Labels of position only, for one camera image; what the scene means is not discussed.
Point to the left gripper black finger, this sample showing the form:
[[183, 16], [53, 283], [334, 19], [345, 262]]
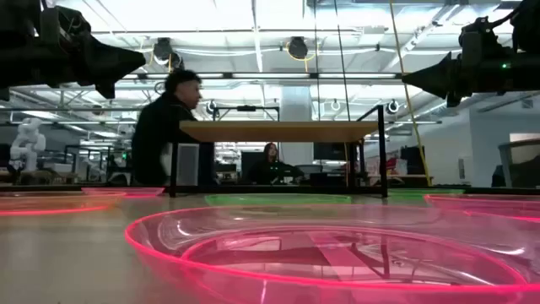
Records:
[[114, 63]]

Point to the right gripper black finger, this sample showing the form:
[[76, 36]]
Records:
[[439, 78]]

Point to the green translucent plastic plate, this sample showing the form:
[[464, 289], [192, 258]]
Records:
[[422, 193]]

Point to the pink translucent plastic plate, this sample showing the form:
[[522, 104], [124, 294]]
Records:
[[337, 270], [126, 191], [485, 204]]

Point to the orange translucent plastic plate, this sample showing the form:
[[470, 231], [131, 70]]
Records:
[[50, 202]]

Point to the green plate with squiggly marks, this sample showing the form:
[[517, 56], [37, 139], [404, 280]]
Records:
[[274, 199]]

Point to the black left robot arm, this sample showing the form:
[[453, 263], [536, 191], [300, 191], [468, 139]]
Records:
[[17, 21]]

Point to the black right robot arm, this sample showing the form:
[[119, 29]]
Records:
[[529, 25]]

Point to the wooden shelf with black legs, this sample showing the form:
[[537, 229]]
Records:
[[278, 131]]

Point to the white humanoid robot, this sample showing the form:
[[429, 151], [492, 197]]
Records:
[[27, 143]]

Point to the person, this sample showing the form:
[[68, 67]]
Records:
[[270, 171], [160, 135]]

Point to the black monitor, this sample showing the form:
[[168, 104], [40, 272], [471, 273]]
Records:
[[331, 152]]

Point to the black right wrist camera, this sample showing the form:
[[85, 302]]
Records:
[[481, 38]]

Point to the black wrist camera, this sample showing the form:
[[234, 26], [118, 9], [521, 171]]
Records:
[[63, 25], [481, 38]]

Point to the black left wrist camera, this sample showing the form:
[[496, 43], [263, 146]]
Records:
[[63, 25]]

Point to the black aluminium table frame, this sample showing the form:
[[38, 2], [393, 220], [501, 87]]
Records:
[[42, 188]]

